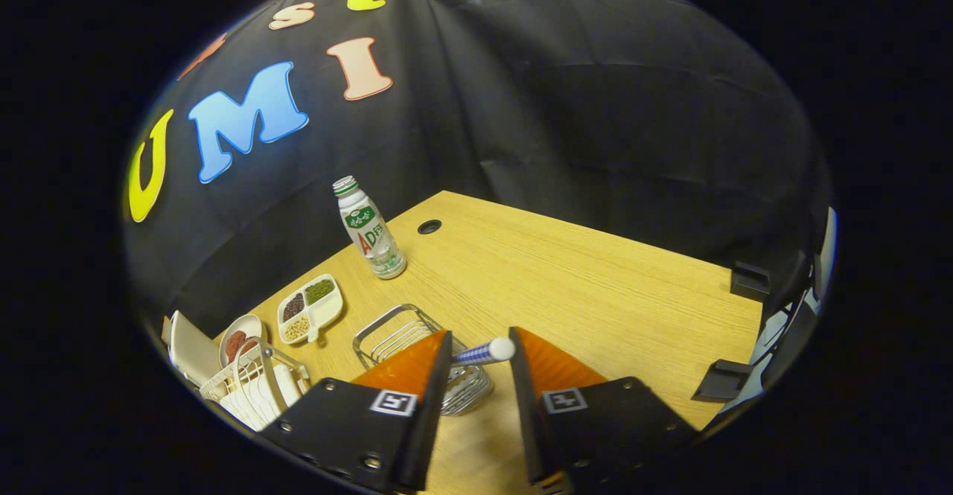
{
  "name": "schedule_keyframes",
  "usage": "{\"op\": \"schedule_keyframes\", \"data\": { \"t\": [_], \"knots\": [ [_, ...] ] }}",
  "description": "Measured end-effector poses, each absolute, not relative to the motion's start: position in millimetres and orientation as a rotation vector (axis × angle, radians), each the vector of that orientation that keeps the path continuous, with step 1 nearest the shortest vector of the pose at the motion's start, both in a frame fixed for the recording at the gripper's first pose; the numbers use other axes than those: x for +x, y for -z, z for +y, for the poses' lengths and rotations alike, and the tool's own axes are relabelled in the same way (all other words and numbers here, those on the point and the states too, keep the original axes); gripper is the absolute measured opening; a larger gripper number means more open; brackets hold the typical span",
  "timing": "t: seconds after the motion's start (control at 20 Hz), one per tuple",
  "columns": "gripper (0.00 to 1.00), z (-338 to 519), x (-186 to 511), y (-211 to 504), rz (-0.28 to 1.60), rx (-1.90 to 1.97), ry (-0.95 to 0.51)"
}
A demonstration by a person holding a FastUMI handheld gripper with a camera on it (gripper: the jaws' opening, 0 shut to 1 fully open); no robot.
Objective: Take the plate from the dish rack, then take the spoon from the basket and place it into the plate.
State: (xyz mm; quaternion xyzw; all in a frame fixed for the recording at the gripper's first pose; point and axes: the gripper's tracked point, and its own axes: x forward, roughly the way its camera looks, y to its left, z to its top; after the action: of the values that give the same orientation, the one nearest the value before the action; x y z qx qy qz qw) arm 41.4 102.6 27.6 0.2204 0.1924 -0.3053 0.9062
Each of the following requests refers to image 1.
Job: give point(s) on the white toaster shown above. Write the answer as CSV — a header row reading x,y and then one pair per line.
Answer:
x,y
190,350

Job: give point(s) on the white divided tray with beans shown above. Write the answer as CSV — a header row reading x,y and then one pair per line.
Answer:
x,y
309,309

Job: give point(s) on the red meat patty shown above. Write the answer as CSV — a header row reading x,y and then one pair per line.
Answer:
x,y
234,346

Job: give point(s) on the grey plate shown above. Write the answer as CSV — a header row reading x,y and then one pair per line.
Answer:
x,y
252,325

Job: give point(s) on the black backdrop cloth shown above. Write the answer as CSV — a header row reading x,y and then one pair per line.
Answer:
x,y
558,93

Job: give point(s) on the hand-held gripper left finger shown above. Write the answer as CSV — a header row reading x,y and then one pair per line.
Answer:
x,y
428,420

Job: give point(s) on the white and black equipment frame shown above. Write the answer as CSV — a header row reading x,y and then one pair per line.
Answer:
x,y
825,246

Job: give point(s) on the black table clamp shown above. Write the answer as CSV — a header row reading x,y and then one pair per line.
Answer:
x,y
748,281
722,381

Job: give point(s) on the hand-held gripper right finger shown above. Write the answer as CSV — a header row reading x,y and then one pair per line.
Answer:
x,y
525,420

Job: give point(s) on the white drink bottle, green label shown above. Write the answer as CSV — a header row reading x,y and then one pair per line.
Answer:
x,y
368,231

